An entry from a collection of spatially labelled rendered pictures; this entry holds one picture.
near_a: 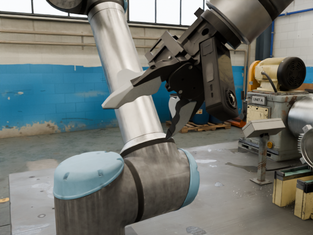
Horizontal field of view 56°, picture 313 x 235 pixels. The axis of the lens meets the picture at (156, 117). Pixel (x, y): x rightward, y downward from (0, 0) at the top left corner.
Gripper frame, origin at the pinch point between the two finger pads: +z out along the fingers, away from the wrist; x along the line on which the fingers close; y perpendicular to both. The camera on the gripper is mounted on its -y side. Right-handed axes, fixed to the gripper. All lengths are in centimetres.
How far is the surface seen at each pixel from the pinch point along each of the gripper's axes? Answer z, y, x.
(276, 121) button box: -15, 34, -91
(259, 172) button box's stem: 6, 23, -97
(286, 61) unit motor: -40, 68, -113
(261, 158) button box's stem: 1, 26, -94
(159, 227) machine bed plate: 34, 9, -47
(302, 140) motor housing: -17, 18, -86
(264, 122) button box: -11, 34, -86
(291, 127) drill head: -17, 40, -119
